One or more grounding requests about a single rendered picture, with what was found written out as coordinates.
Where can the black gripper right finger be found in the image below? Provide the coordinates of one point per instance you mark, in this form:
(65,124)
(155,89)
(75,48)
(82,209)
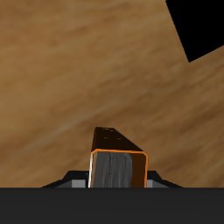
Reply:
(154,179)

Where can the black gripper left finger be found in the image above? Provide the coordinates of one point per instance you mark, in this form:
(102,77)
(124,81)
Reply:
(76,178)

